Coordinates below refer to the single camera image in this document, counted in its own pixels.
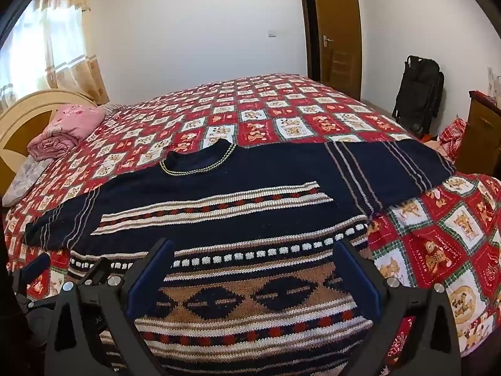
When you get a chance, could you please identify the navy patterned knit sweater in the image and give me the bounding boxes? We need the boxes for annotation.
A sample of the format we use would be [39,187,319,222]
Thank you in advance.
[25,139,454,375]

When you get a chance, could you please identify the red patchwork bear bedspread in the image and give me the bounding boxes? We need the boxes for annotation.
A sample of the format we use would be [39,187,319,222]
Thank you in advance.
[6,75,500,375]

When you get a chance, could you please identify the grey pillow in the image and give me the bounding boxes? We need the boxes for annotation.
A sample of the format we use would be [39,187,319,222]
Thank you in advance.
[2,155,54,208]

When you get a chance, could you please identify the folded pink blanket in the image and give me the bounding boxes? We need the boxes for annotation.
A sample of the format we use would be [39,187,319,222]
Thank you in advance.
[27,104,105,161]

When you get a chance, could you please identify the beige wooden headboard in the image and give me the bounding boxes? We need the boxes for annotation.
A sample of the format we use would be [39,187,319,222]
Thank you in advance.
[0,89,97,195]

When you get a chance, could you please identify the brown wooden dresser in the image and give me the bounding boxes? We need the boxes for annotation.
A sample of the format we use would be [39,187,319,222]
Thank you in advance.
[455,91,501,179]

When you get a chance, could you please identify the red plaid bag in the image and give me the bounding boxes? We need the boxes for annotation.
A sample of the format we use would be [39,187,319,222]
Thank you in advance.
[437,117,466,162]

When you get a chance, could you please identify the beige patterned curtain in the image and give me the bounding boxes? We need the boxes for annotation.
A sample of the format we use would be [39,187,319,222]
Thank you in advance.
[1,0,109,111]

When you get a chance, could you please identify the black folded stroller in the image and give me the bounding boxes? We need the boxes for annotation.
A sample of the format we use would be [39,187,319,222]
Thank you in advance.
[391,55,444,138]

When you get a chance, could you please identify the white items on dresser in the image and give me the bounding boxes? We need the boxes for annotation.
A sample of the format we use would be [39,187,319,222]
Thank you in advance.
[488,67,501,109]

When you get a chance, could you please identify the brown wooden door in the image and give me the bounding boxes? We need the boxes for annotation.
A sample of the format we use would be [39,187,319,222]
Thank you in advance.
[315,0,362,100]

